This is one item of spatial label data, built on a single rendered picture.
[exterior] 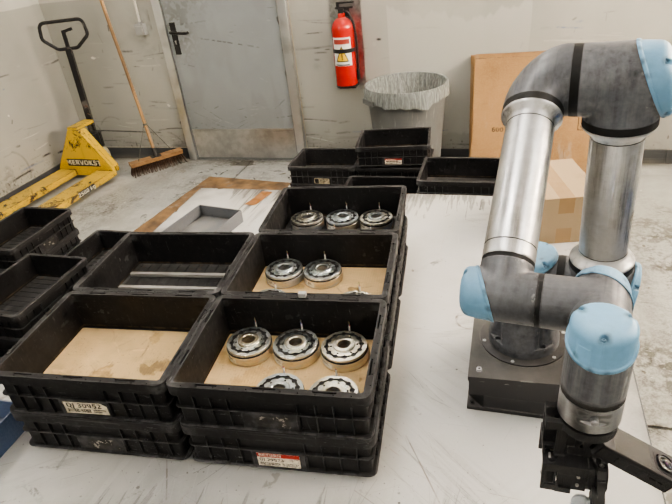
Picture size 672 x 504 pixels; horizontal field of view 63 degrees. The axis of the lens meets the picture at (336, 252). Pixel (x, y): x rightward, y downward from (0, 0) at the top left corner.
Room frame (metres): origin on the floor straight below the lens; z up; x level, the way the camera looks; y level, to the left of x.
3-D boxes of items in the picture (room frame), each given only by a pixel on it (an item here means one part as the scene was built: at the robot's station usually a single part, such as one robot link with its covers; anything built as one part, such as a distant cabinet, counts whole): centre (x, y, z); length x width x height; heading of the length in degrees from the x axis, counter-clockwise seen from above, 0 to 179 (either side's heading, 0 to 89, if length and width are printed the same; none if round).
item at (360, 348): (0.93, 0.01, 0.86); 0.10 x 0.10 x 0.01
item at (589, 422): (0.48, -0.29, 1.10); 0.08 x 0.08 x 0.05
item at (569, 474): (0.48, -0.29, 1.02); 0.09 x 0.08 x 0.12; 71
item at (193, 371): (0.89, 0.13, 0.87); 0.40 x 0.30 x 0.11; 76
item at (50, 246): (2.34, 1.45, 0.37); 0.40 x 0.30 x 0.45; 161
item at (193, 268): (1.28, 0.45, 0.87); 0.40 x 0.30 x 0.11; 76
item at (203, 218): (1.84, 0.49, 0.73); 0.27 x 0.20 x 0.05; 151
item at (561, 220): (1.64, -0.74, 0.78); 0.30 x 0.22 x 0.16; 175
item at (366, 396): (0.89, 0.13, 0.92); 0.40 x 0.30 x 0.02; 76
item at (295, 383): (0.82, 0.15, 0.86); 0.10 x 0.10 x 0.01
